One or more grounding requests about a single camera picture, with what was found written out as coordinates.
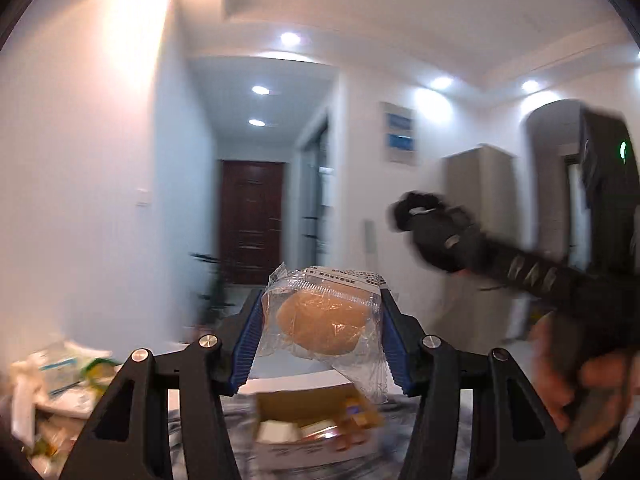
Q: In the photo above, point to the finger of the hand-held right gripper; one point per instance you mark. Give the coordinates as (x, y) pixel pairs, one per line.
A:
(445, 240)

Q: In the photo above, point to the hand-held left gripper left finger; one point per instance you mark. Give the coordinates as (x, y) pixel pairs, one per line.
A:
(247, 345)

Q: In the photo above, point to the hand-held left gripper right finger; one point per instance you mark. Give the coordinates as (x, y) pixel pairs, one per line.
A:
(400, 350)

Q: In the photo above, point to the black cloth item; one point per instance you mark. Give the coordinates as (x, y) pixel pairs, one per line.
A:
(407, 212)

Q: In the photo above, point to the cardboard box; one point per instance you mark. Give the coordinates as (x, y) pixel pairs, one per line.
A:
(295, 402)

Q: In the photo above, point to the bread bun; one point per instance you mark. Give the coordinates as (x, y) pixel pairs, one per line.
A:
(320, 325)

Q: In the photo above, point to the person's right hand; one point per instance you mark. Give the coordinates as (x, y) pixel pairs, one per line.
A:
(555, 380)

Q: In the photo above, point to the beige refrigerator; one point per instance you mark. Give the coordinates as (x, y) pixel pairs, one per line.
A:
(480, 185)

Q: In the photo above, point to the black bicycle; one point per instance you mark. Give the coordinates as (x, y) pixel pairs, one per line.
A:
(215, 285)

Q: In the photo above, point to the grey electrical panel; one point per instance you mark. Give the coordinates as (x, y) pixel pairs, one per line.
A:
(399, 132)

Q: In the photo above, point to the dark brown entrance door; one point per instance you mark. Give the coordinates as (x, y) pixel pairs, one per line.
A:
(252, 210)

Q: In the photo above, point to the black framed sliding glass door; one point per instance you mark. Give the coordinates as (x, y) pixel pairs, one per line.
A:
(315, 200)

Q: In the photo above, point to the recessed ceiling light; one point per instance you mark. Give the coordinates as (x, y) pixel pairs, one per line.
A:
(256, 122)
(441, 82)
(260, 90)
(530, 86)
(290, 38)

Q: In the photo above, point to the white tissue pack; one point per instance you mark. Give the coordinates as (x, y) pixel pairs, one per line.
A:
(60, 370)

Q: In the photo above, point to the white light switch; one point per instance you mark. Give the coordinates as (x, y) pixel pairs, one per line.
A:
(143, 197)

